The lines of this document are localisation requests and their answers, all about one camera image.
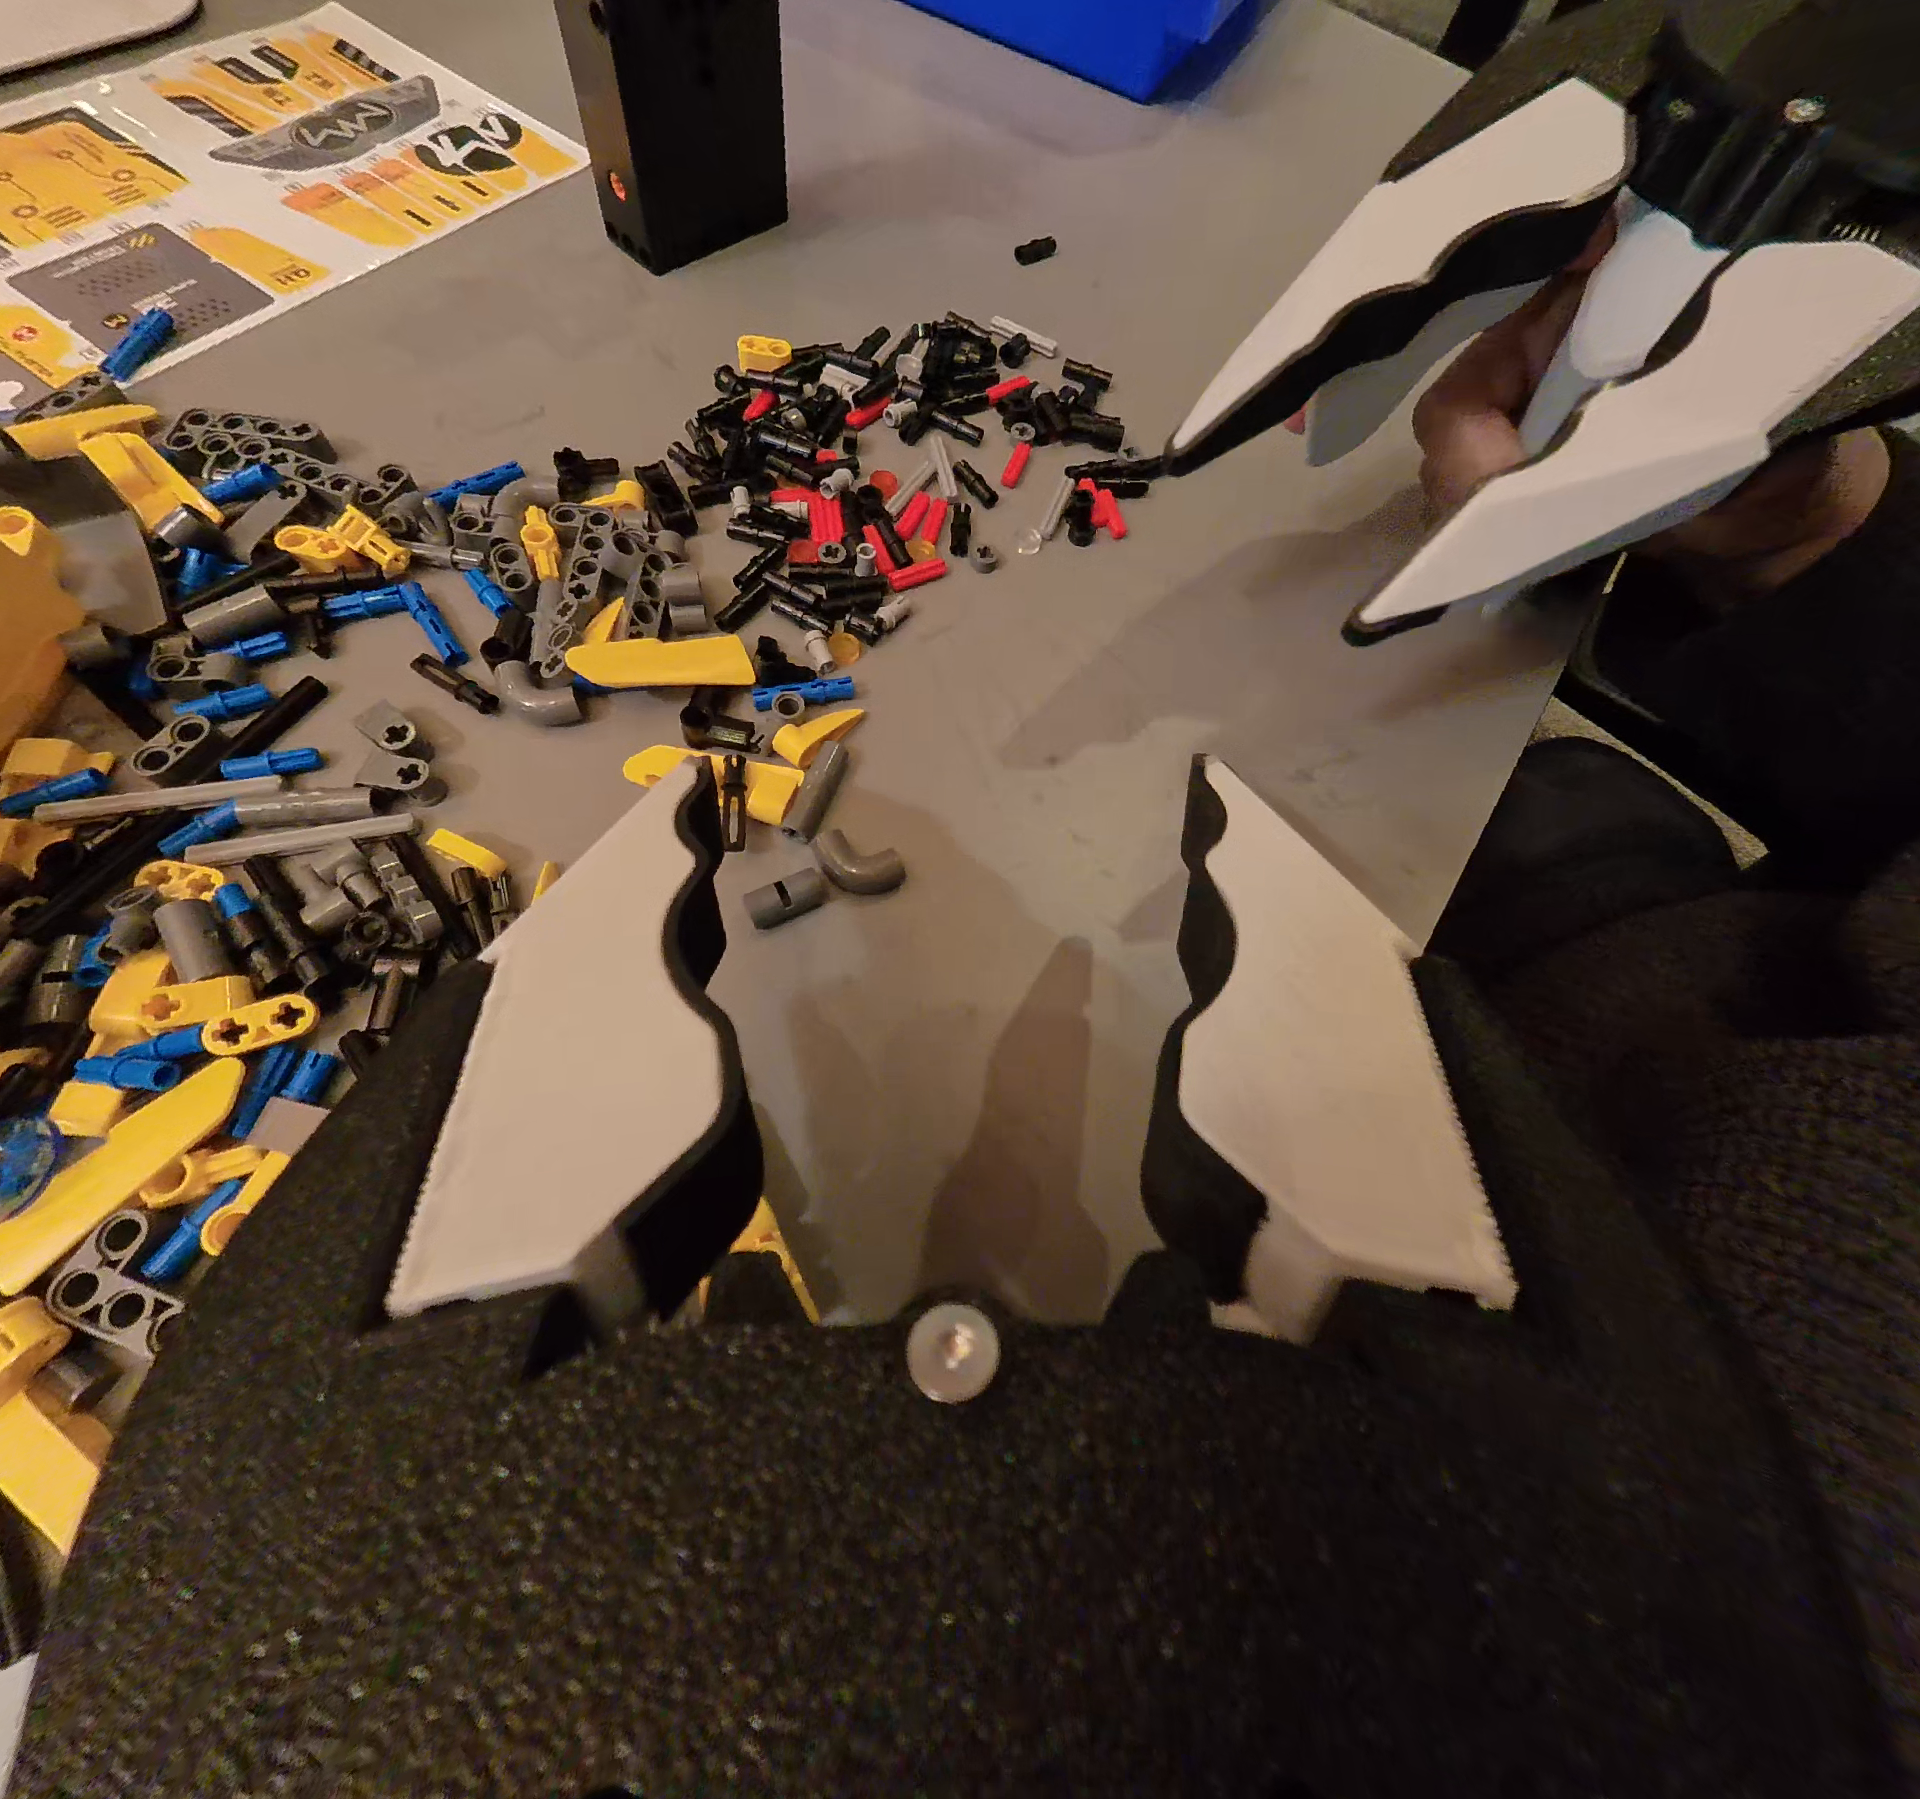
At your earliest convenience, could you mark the heap of black red pins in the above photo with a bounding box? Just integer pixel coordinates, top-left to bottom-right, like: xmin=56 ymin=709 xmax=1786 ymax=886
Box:
xmin=668 ymin=312 xmax=1171 ymax=674

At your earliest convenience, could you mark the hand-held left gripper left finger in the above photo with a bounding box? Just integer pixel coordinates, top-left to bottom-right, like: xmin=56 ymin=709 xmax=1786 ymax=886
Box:
xmin=384 ymin=755 xmax=769 ymax=1380

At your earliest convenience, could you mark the person's right forearm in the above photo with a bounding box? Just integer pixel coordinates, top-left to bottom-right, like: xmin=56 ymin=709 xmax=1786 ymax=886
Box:
xmin=1560 ymin=433 xmax=1920 ymax=856

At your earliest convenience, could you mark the person's right hand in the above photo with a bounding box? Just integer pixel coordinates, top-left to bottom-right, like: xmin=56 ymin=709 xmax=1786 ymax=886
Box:
xmin=1411 ymin=215 xmax=1900 ymax=600

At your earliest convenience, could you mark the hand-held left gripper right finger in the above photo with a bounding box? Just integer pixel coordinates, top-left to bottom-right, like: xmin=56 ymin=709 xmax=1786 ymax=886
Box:
xmin=1141 ymin=752 xmax=1519 ymax=1345

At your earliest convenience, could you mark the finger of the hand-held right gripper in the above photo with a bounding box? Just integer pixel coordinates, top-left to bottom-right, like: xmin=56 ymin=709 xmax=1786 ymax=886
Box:
xmin=1338 ymin=237 xmax=1920 ymax=650
xmin=1169 ymin=75 xmax=1638 ymax=482

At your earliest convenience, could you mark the person's black knit sweater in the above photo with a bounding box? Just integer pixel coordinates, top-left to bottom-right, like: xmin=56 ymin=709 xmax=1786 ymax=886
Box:
xmin=1425 ymin=724 xmax=1920 ymax=1799

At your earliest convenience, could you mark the pile of toy building parts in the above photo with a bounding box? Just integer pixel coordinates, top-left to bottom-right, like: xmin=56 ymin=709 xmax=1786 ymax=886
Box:
xmin=0 ymin=312 xmax=909 ymax=1577

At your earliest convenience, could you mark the yellow grey sticker sheet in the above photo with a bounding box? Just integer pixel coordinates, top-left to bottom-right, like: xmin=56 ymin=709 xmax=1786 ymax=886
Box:
xmin=0 ymin=21 xmax=591 ymax=405

